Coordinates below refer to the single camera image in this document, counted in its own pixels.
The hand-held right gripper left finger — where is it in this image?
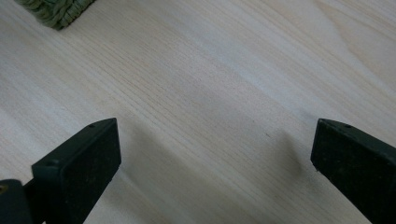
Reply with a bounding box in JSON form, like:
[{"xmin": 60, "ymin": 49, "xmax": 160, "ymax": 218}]
[{"xmin": 23, "ymin": 117, "xmax": 122, "ymax": 224}]

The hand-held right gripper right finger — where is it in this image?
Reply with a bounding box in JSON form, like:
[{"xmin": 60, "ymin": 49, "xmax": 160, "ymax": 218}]
[{"xmin": 310, "ymin": 118, "xmax": 396, "ymax": 224}]

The green woven mat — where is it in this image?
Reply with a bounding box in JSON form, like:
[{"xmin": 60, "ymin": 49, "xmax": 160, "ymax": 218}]
[{"xmin": 14, "ymin": 0, "xmax": 97, "ymax": 31}]

